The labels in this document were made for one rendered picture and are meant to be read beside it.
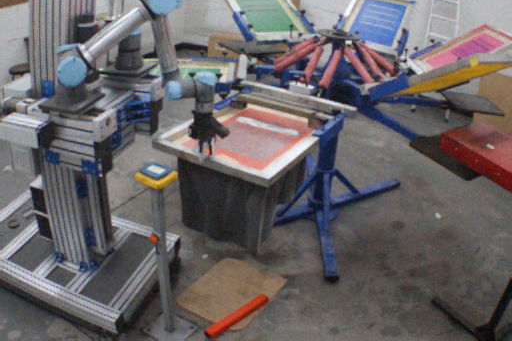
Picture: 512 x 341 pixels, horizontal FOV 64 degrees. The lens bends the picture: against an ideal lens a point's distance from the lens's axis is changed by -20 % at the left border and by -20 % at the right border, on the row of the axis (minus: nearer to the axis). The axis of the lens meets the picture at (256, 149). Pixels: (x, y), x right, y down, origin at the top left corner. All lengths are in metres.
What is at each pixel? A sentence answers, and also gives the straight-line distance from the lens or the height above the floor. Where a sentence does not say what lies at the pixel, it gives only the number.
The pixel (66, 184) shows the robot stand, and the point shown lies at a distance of 2.37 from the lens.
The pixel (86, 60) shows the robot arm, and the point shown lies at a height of 1.46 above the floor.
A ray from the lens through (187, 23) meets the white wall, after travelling 7.97.
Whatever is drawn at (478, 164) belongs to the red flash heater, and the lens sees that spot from 2.21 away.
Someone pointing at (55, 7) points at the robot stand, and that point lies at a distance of 2.11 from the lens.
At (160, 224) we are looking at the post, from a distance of 2.08.
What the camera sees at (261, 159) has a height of 0.96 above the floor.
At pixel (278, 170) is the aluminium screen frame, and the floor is 0.99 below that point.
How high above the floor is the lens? 1.88
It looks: 25 degrees down
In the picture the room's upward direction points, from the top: 4 degrees clockwise
